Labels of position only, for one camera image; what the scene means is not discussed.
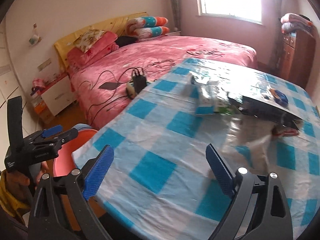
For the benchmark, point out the red black snack wrapper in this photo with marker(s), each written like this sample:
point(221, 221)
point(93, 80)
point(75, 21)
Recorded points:
point(283, 131)

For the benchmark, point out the blue white tissue pack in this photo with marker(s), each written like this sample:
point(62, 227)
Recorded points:
point(218, 104)

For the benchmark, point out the lower cartoon pillow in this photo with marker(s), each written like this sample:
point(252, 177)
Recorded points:
point(150, 32)

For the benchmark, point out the blue white checkered tablecloth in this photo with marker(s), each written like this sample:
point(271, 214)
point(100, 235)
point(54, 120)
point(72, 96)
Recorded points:
point(160, 185)

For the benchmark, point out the dark blue wrapper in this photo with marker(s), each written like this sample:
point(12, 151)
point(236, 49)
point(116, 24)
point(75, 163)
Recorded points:
point(265, 109)

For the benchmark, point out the small blue snack wrapper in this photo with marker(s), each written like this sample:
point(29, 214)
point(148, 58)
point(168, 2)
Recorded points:
point(279, 97)

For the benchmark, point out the pink floral bed cover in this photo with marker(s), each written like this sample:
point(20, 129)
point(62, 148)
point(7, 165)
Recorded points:
point(156, 57)

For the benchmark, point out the brown wooden cabinet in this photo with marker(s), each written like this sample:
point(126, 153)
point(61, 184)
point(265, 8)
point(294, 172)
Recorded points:
point(297, 57)

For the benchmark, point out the pink folded blanket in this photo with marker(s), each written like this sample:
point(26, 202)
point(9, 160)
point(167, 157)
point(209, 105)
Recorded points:
point(104, 46)

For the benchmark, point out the black power adapter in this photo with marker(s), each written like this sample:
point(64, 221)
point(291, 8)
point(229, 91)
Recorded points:
point(139, 80)

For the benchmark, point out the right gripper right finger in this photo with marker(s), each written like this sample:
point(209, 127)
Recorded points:
point(258, 208)

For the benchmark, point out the person's left hand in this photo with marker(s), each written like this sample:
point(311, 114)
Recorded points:
point(16, 178)

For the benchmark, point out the white blue bottle wrapper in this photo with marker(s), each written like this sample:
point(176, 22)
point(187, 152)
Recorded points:
point(204, 83)

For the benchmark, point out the white nightstand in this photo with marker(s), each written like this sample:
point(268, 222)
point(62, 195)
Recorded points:
point(57, 95)

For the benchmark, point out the black phone on bed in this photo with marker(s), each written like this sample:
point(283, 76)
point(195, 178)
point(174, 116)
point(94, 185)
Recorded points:
point(110, 85)

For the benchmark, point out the cartoon pillow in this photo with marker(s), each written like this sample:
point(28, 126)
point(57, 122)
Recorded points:
point(150, 32)
point(145, 22)

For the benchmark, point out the upper cartoon pillow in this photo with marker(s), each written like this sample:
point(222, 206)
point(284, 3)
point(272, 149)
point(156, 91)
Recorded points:
point(145, 22)

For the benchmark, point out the red plastic trash bin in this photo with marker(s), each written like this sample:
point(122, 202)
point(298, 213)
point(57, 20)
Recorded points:
point(64, 163)

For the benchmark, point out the yellow wooden headboard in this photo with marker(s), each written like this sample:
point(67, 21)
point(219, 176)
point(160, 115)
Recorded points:
point(115, 25)

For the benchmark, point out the floral cushion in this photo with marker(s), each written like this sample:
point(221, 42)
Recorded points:
point(88, 39)

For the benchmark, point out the black cloth on bed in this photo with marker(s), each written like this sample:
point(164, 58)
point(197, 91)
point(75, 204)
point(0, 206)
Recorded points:
point(125, 41)

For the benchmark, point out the folded quilts on cabinet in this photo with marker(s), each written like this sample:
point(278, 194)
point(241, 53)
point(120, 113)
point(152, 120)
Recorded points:
point(292, 22)

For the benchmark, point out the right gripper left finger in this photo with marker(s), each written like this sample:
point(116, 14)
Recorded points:
point(48, 219)

